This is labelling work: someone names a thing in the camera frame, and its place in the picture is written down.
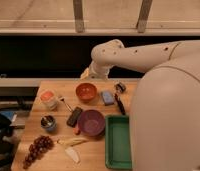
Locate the white plastic knife piece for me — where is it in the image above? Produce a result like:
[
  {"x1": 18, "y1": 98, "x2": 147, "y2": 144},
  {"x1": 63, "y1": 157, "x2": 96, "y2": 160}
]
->
[{"x1": 65, "y1": 147, "x2": 80, "y2": 163}]

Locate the blue sponge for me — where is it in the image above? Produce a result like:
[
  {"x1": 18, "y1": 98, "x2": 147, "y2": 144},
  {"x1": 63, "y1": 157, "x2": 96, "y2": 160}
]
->
[{"x1": 101, "y1": 91, "x2": 114, "y2": 106}]

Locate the black handled brush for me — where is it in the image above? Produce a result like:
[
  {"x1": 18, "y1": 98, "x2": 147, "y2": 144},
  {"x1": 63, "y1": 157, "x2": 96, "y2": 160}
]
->
[{"x1": 114, "y1": 82, "x2": 126, "y2": 115}]

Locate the black object at left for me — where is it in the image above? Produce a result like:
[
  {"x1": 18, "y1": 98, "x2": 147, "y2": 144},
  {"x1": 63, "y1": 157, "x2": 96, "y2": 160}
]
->
[{"x1": 0, "y1": 114, "x2": 14, "y2": 168}]

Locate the metal spoon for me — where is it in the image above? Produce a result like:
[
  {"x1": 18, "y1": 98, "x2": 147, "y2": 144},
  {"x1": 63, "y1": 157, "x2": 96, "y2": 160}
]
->
[{"x1": 59, "y1": 96, "x2": 73, "y2": 112}]

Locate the bunch of red grapes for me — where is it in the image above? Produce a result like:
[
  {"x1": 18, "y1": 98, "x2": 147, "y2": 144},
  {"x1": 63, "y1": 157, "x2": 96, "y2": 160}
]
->
[{"x1": 23, "y1": 135, "x2": 54, "y2": 169}]

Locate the blue metal cup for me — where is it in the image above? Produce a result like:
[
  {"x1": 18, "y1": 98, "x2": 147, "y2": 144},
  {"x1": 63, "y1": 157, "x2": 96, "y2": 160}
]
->
[{"x1": 41, "y1": 115, "x2": 56, "y2": 132}]

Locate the orange bowl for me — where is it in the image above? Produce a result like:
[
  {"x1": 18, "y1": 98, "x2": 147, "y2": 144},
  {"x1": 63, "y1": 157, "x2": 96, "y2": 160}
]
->
[{"x1": 76, "y1": 83, "x2": 97, "y2": 102}]

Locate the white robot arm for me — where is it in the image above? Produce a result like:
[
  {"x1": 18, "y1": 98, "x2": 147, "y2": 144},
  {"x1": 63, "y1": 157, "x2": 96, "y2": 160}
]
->
[{"x1": 81, "y1": 39, "x2": 200, "y2": 171}]

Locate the small orange carrot piece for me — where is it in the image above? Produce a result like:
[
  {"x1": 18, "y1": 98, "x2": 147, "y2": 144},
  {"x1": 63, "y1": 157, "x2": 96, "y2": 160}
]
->
[{"x1": 73, "y1": 127, "x2": 80, "y2": 135}]

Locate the purple bowl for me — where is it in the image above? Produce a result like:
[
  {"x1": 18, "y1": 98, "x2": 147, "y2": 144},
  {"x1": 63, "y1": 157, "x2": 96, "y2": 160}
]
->
[{"x1": 77, "y1": 110, "x2": 105, "y2": 136}]

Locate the green plastic tray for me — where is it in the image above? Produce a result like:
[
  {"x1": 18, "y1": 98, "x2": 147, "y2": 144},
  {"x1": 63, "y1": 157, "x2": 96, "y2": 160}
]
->
[{"x1": 105, "y1": 115, "x2": 132, "y2": 170}]

